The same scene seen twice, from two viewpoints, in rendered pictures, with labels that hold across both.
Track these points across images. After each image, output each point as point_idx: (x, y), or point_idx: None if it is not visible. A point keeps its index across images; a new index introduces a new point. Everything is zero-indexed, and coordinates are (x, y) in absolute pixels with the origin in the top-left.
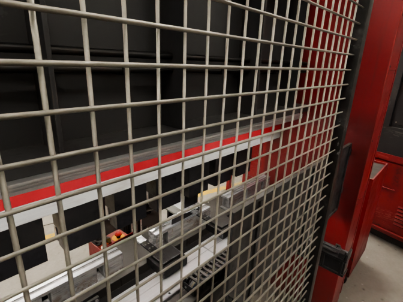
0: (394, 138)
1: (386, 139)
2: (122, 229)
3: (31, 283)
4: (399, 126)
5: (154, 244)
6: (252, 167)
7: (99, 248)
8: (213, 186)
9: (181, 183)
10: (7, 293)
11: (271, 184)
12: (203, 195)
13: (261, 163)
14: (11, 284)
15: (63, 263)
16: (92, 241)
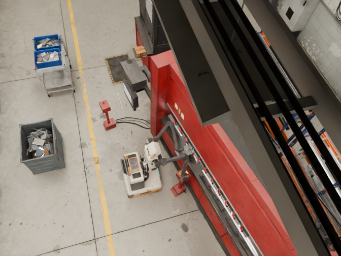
0: (160, 49)
1: (157, 50)
2: (146, 178)
3: (141, 223)
4: (160, 43)
5: (198, 161)
6: (160, 115)
7: (188, 178)
8: (84, 124)
9: (192, 147)
10: (144, 232)
11: (169, 114)
12: (94, 134)
13: (164, 112)
14: (139, 232)
15: (132, 212)
16: (183, 180)
